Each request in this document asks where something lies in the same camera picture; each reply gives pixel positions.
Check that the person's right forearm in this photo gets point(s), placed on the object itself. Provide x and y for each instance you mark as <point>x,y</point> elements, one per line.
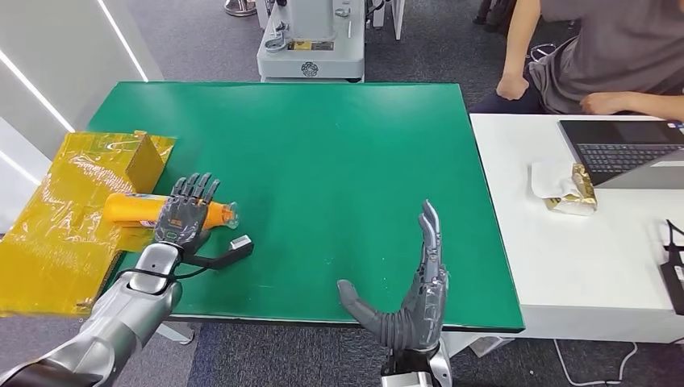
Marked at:
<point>517,37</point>

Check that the black power adapter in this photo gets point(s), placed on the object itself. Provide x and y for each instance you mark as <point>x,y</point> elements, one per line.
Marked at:
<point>674,286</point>

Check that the yellow taped cardboard box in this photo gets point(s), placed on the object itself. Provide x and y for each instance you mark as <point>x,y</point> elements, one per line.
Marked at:
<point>59,251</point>

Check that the white stand frame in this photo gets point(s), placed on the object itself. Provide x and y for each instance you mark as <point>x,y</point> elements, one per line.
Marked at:
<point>397,18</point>

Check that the white paper tissue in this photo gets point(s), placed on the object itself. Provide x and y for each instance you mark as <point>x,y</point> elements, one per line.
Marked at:
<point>545,179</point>

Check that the person's left forearm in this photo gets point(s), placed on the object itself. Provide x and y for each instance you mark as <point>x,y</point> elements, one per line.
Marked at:
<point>654,104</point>

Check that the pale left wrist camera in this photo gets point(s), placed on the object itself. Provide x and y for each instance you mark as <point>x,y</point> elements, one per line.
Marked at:
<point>240,247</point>

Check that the gold foil packet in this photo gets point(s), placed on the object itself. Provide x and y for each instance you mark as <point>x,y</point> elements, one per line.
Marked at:
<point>582,192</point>

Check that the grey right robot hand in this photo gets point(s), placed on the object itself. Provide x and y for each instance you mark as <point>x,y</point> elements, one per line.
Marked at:
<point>422,320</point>

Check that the white wall light strip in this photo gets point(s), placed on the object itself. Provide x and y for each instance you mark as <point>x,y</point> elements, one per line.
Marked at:
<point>37,92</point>
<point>124,41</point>
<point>18,166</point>

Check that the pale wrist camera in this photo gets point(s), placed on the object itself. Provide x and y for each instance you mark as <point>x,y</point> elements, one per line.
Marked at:
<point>406,381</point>
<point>240,247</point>

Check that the chrome chair base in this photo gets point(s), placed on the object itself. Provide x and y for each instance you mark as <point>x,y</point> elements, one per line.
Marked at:
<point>240,7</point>

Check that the person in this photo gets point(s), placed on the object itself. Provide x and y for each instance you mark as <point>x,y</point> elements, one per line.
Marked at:
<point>614,48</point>

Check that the grey table foot plate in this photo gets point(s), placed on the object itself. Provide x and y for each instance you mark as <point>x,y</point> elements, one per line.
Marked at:
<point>489,347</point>

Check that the person's right hand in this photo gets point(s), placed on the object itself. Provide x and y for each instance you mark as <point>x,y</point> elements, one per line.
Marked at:
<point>512,86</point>

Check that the orange plastic bottle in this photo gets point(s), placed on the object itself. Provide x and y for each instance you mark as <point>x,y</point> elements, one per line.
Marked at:
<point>128,208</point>

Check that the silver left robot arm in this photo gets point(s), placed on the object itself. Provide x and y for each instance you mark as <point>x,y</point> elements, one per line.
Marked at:
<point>128,315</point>

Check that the person's left hand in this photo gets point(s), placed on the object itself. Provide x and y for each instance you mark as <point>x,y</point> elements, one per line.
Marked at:
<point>601,103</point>

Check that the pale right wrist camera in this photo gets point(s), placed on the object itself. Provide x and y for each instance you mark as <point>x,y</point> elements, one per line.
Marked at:
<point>406,381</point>

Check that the grey machine base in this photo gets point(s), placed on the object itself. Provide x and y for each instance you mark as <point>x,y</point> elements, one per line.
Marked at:
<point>310,53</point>

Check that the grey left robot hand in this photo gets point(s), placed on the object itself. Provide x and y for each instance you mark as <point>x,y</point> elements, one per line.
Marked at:
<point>181,221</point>

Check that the dark grey laptop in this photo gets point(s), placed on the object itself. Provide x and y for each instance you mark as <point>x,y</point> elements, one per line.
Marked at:
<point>614,144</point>

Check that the white table leg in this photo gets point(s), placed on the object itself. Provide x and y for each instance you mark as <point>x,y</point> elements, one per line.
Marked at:
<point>176,334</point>

